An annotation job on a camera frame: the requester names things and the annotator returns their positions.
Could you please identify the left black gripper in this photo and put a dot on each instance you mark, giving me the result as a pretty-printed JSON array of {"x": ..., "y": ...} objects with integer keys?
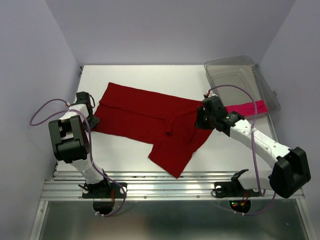
[{"x": 94, "y": 121}]

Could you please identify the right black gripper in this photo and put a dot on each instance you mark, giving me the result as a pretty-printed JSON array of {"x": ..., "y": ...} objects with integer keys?
[{"x": 199, "y": 122}]

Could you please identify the dark red t shirt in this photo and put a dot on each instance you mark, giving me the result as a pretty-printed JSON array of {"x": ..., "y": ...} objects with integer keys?
[{"x": 165, "y": 121}]

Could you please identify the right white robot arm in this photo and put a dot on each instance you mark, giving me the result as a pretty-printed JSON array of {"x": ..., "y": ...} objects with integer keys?
[{"x": 289, "y": 168}]

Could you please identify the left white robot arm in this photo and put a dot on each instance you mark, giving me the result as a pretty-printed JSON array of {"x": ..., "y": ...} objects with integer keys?
[{"x": 70, "y": 143}]

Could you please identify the clear plastic bin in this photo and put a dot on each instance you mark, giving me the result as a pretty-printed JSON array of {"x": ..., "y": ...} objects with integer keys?
[{"x": 243, "y": 72}]

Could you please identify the pink rolled t shirt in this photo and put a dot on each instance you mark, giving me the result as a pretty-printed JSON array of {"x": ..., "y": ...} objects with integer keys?
[{"x": 248, "y": 109}]

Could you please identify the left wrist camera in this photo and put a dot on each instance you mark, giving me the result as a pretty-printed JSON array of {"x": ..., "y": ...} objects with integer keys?
[{"x": 80, "y": 98}]

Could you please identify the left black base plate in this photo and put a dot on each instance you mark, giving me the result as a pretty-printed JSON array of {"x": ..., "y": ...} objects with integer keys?
[{"x": 100, "y": 191}]

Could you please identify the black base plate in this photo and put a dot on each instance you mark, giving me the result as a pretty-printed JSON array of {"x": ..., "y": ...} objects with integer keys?
[
  {"x": 100, "y": 191},
  {"x": 229, "y": 189}
]

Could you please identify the aluminium rail frame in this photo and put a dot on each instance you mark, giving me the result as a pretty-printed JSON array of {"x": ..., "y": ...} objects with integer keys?
[{"x": 160, "y": 207}]

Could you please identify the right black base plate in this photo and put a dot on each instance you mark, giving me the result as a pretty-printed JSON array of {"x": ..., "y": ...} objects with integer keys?
[{"x": 229, "y": 189}]

